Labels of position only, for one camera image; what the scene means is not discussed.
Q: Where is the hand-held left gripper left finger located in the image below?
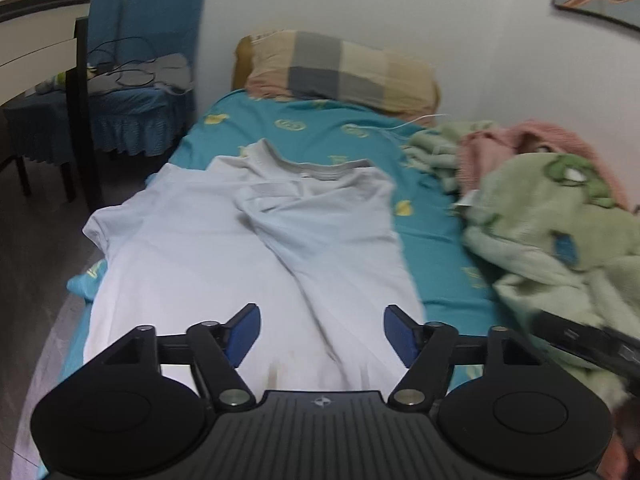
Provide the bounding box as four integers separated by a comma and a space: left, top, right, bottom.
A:
100, 303, 261, 411

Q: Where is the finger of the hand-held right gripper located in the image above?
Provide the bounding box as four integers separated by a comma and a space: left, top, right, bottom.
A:
536, 309, 608, 361

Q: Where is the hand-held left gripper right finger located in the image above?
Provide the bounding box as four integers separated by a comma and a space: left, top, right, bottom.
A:
384, 304, 544, 411

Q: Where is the white t-shirt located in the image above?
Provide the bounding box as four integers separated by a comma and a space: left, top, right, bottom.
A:
82, 140, 427, 397

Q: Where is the green cartoon fleece blanket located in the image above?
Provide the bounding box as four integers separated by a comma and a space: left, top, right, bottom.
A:
402, 120, 640, 411

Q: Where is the pink fleece blanket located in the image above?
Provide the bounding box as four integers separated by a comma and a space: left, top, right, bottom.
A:
457, 120, 632, 211

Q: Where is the teal printed bed sheet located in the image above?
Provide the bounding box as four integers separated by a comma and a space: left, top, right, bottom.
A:
42, 89, 551, 480

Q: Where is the checked pillow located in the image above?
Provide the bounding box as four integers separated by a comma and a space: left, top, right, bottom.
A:
232, 30, 442, 116

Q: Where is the grey cloth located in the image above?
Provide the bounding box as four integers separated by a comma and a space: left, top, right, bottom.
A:
90, 54, 195, 95

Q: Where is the blue covered chair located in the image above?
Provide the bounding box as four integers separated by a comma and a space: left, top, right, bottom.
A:
87, 0, 210, 158
4, 0, 130, 203

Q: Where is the white thin cable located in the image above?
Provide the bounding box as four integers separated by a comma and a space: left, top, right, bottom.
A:
360, 114, 448, 133

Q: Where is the black cable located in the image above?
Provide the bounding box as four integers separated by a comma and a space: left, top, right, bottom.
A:
86, 35, 157, 89

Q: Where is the white desk with dark frame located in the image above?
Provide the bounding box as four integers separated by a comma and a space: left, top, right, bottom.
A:
0, 0, 104, 213

